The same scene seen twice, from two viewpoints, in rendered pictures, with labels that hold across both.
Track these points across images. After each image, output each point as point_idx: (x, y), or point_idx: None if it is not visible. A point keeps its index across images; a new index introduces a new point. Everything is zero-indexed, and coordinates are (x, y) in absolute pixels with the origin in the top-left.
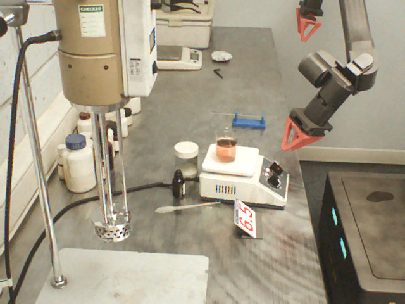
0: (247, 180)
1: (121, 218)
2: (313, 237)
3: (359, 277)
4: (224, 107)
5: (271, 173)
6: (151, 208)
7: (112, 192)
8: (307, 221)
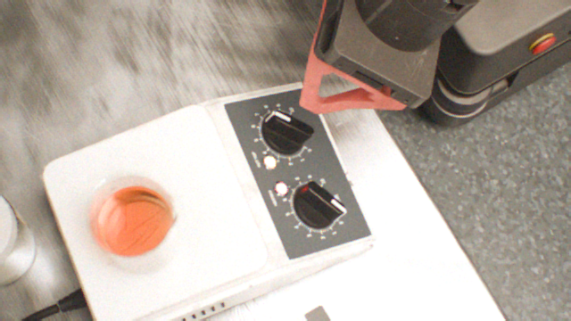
0: (256, 276)
1: None
2: (504, 318)
3: (458, 22)
4: None
5: (283, 161)
6: None
7: None
8: (456, 255)
